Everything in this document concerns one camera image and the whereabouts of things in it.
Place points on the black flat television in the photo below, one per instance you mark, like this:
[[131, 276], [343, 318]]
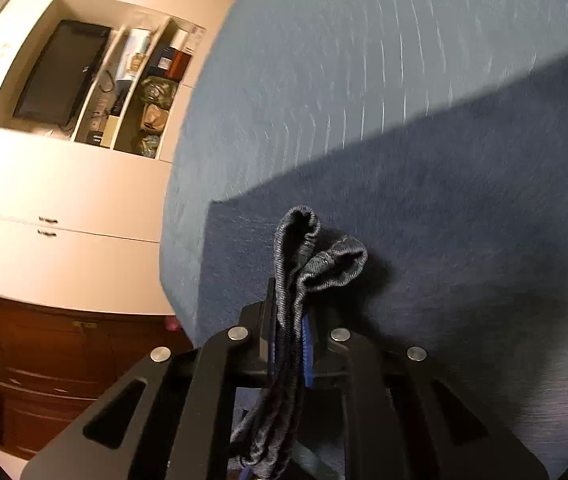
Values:
[[59, 75]]

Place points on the bed with blue quilted cover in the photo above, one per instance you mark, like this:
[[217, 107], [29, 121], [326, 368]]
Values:
[[339, 60]]

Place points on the dark blue box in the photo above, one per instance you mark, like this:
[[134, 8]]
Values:
[[176, 57]]

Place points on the brown wooden cabinet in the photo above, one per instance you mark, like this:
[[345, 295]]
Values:
[[64, 340]]

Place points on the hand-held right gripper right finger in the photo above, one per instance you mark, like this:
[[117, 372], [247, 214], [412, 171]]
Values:
[[308, 355]]

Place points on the blue denim pants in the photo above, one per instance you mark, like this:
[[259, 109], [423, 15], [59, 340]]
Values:
[[463, 235]]

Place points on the beige bag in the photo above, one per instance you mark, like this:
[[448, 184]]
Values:
[[155, 117]]

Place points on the white wall cabinet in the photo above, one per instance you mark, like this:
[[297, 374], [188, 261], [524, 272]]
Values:
[[64, 195]]

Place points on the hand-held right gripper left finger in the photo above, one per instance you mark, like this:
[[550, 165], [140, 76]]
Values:
[[224, 360]]

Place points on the small green bag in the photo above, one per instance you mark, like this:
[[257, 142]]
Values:
[[148, 145]]

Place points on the white flat box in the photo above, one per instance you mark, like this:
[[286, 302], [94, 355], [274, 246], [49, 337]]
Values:
[[136, 55]]

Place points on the olive green bag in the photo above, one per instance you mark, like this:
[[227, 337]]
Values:
[[158, 91]]

